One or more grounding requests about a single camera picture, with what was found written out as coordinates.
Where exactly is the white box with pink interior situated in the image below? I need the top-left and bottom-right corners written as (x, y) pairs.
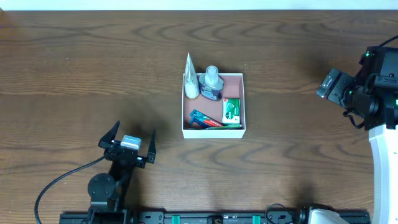
top-left (181, 73), bottom-right (246, 139)

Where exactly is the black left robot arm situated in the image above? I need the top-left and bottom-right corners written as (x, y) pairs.
top-left (83, 121), bottom-right (156, 224)

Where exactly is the green white toothbrush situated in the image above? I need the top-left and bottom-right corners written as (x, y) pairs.
top-left (205, 124), bottom-right (242, 130)

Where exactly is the teal toothpaste tube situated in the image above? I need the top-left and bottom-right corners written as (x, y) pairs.
top-left (190, 110), bottom-right (223, 127)

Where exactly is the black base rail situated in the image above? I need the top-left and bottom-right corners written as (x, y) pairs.
top-left (58, 210), bottom-right (373, 224)

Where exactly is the white cosmetic tube gold cap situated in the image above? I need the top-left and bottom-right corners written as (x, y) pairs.
top-left (183, 53), bottom-right (200, 99)

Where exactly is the blue foam soap pump bottle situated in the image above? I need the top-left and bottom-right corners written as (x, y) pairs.
top-left (198, 65), bottom-right (224, 101)

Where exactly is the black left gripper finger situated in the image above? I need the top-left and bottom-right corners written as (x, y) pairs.
top-left (98, 121), bottom-right (120, 148)
top-left (147, 130), bottom-right (156, 164)

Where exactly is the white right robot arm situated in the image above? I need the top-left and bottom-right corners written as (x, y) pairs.
top-left (317, 69), bottom-right (397, 223)

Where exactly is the green white soap bar pack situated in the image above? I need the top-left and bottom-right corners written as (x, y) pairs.
top-left (222, 98), bottom-right (240, 124)

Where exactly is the blue disposable razor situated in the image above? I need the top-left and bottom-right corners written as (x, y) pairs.
top-left (189, 113), bottom-right (210, 128)

